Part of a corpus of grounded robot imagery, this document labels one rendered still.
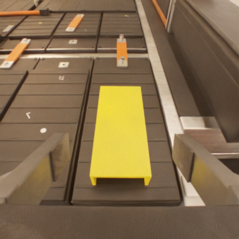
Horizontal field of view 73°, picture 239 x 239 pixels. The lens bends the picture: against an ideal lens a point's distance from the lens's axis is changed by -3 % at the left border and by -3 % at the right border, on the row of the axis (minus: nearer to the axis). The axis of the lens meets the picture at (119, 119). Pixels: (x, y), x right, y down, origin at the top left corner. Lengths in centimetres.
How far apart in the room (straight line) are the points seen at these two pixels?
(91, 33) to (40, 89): 28
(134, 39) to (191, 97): 28
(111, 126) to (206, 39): 24
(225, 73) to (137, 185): 21
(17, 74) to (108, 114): 26
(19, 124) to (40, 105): 5
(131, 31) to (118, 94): 33
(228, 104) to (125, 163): 18
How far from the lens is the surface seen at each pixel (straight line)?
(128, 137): 22
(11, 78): 43
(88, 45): 53
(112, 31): 58
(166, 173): 24
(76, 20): 67
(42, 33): 62
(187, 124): 32
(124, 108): 26
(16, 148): 29
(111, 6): 81
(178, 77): 42
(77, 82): 36
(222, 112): 30
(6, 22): 78
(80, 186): 23
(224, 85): 30
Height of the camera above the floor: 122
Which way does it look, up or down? 50 degrees down
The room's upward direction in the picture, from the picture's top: 1 degrees clockwise
